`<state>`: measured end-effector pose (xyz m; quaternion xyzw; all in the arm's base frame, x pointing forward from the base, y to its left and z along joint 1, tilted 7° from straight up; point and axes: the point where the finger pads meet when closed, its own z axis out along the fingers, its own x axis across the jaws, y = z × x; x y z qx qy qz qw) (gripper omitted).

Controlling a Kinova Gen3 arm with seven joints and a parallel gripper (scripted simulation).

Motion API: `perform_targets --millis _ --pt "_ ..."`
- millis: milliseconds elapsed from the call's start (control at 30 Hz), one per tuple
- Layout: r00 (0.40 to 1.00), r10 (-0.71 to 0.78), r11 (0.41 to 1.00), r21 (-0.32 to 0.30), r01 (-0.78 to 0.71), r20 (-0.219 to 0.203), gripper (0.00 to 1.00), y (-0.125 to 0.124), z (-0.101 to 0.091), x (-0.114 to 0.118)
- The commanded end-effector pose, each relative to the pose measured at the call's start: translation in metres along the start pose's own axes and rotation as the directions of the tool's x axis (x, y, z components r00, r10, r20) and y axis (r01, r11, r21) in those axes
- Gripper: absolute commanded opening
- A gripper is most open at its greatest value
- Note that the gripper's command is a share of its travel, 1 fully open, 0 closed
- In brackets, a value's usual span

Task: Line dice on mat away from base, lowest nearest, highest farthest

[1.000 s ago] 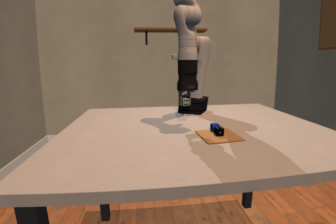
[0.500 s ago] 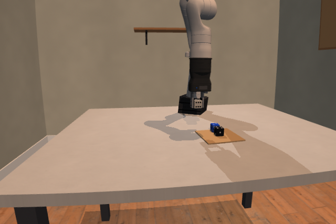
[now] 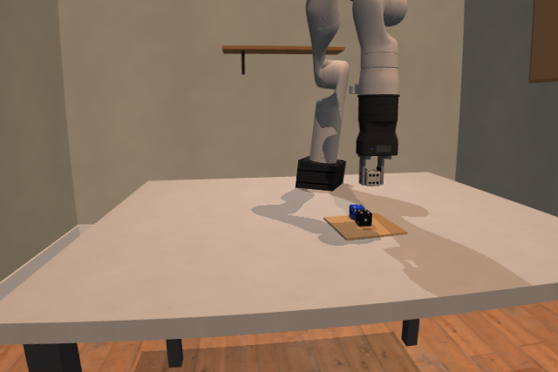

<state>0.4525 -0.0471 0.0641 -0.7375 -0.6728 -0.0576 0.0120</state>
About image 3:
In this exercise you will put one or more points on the beige die with black pips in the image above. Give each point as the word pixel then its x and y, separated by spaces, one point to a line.
pixel 373 177

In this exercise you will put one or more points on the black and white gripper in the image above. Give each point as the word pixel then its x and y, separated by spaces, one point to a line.
pixel 377 117

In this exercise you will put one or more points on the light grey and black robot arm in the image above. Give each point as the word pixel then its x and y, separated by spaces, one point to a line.
pixel 378 49

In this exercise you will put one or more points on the blue die with white pips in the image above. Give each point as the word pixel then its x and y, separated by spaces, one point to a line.
pixel 353 208

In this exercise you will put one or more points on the orange square mat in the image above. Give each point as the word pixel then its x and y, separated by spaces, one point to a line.
pixel 350 230

